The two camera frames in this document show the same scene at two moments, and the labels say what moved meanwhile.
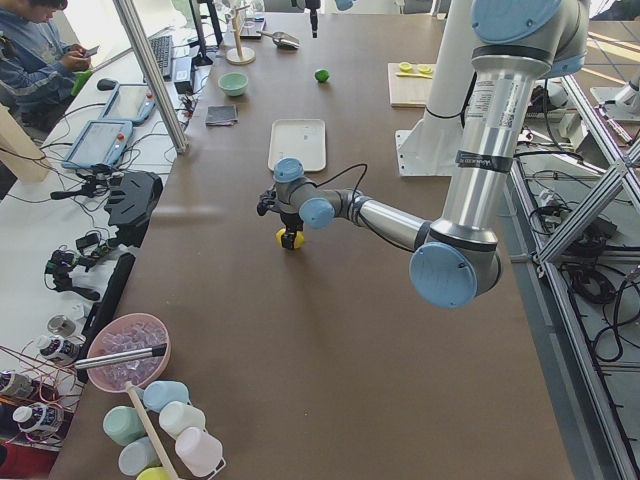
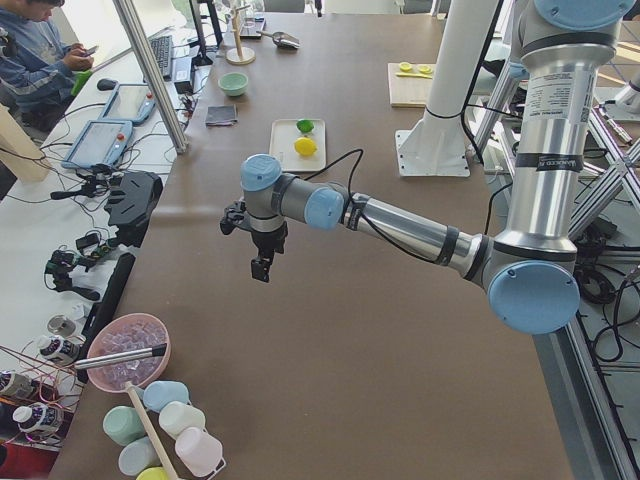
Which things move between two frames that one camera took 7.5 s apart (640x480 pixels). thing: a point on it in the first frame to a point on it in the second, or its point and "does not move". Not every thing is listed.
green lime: [321, 75] to [305, 126]
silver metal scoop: [283, 39] does not move
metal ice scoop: [156, 351] does not move
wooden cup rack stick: [149, 427] does not move
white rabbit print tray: [300, 138] does not move
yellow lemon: [299, 238] to [305, 146]
